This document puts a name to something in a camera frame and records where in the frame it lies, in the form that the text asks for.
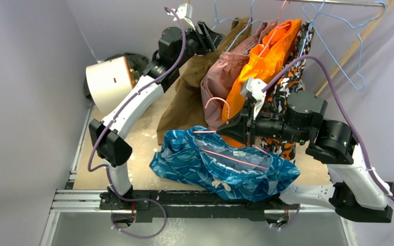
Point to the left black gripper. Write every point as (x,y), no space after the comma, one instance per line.
(209,41)

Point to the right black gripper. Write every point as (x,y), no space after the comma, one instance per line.
(249,125)

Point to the pink wire hanger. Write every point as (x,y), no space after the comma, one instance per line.
(212,131)
(274,30)

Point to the blue patterned shorts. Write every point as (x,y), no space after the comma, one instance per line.
(181,159)

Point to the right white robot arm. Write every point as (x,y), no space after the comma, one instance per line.
(358,197)

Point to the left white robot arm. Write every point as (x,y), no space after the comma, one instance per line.
(175,47)

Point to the pink shorts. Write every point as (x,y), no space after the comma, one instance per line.
(220,77)

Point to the brown shorts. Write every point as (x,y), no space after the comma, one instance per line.
(186,107)

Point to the orange shorts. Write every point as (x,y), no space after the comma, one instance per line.
(264,67)

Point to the camouflage patterned shorts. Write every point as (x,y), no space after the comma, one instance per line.
(290,82)

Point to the dark green cloth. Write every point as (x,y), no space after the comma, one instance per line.
(136,61)

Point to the white cylindrical drum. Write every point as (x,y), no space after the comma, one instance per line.
(110,82)

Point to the metal hanging rod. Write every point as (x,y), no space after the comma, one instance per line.
(346,3)

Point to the wooden diagonal rack bar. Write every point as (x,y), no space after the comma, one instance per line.
(364,33)

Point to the blue wire hanger left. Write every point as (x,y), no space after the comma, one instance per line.
(225,14)

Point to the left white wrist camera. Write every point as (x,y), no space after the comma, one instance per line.
(184,14)

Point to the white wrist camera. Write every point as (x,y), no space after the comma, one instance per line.
(184,14)
(253,88)

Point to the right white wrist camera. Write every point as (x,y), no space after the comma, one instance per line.
(253,88)

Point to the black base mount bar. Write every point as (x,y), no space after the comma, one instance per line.
(149,204)

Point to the empty blue wire hanger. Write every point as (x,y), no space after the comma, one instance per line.
(355,18)

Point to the aluminium frame rail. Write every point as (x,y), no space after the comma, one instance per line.
(76,219)

